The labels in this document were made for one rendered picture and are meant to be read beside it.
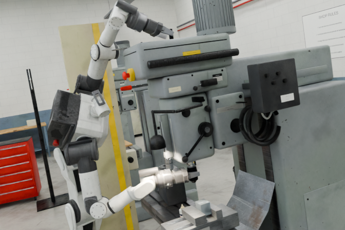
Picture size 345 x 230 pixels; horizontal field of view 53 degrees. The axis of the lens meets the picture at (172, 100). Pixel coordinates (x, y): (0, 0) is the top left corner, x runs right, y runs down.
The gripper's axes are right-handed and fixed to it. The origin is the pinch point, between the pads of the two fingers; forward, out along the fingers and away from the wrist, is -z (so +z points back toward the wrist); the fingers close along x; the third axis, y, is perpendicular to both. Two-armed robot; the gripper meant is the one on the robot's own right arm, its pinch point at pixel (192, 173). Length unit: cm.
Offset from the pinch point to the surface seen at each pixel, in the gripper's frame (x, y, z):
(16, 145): 407, 25, 212
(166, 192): 32.7, 18.7, 12.4
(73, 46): 160, -88, 66
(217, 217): -12.5, 19.7, -6.6
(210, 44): -9, -61, -17
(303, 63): 7, -44, -70
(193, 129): -9.8, -23.6, -2.2
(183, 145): -11.3, -17.4, 3.7
